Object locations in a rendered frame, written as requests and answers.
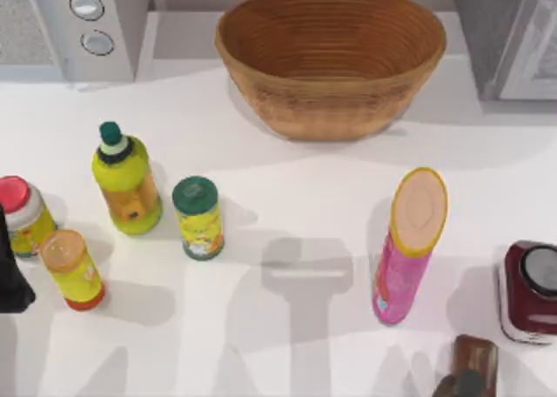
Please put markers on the green-lidded yellow can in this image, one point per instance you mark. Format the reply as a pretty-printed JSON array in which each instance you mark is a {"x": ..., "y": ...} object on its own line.
[{"x": 198, "y": 218}]

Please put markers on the brown woven basket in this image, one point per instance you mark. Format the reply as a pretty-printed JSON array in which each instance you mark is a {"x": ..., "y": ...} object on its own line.
[{"x": 330, "y": 66}]

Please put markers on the pink can with yellow rim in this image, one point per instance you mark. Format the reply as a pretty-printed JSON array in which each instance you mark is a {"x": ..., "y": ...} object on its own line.
[{"x": 409, "y": 249}]

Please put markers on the green bottle with dark cap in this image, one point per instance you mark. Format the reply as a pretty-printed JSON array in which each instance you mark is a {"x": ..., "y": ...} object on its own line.
[{"x": 127, "y": 183}]

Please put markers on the yellow can with orange base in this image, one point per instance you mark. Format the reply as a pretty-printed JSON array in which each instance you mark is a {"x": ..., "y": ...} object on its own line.
[{"x": 74, "y": 271}]

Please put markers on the round microwave knob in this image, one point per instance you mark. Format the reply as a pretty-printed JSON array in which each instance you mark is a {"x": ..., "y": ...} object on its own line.
[
  {"x": 86, "y": 6},
  {"x": 97, "y": 42}
]

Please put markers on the red-lidded yellow jar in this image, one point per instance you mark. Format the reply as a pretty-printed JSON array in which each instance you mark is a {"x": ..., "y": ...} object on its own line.
[{"x": 26, "y": 218}]

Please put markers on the brown bottle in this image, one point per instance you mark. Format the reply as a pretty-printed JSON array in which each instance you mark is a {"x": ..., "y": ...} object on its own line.
[{"x": 472, "y": 368}]

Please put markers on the pale microwave oven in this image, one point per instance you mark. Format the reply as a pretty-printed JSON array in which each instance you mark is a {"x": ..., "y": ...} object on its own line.
[{"x": 65, "y": 27}]

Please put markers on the dark red jar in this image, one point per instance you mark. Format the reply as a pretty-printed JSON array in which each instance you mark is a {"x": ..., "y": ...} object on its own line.
[{"x": 528, "y": 292}]

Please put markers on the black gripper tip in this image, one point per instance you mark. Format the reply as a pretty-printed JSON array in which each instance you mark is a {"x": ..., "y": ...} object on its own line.
[{"x": 11, "y": 279}]

